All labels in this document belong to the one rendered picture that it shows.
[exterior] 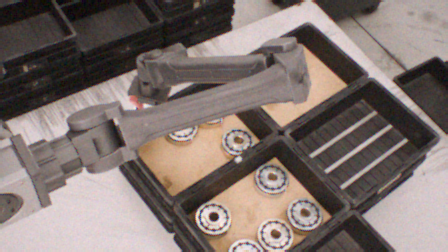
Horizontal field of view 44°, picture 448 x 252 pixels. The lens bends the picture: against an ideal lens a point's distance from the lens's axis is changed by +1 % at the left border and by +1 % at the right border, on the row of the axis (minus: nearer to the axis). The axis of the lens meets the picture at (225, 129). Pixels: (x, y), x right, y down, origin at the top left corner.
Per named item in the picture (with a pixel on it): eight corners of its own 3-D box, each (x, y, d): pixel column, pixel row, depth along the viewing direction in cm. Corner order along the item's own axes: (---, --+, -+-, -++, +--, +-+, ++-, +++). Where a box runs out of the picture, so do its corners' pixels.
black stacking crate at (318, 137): (341, 224, 164) (352, 206, 154) (275, 154, 175) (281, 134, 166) (427, 158, 180) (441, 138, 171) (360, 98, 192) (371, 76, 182)
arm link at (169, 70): (285, 45, 101) (298, 99, 105) (302, 34, 104) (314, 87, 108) (136, 54, 130) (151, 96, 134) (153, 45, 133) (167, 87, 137)
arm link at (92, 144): (62, 143, 91) (74, 171, 93) (119, 118, 95) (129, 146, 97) (50, 131, 99) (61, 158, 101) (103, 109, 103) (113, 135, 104)
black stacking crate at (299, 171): (236, 306, 147) (242, 292, 137) (171, 222, 158) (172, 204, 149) (340, 225, 163) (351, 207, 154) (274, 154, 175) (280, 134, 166)
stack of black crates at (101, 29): (89, 102, 262) (81, 52, 234) (63, 59, 275) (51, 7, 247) (164, 71, 277) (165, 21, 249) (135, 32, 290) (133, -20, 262)
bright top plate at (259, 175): (272, 200, 161) (272, 199, 160) (248, 177, 164) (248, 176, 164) (295, 180, 165) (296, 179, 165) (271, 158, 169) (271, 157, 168)
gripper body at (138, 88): (135, 79, 148) (134, 60, 142) (172, 88, 147) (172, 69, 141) (127, 97, 144) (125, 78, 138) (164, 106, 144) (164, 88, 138)
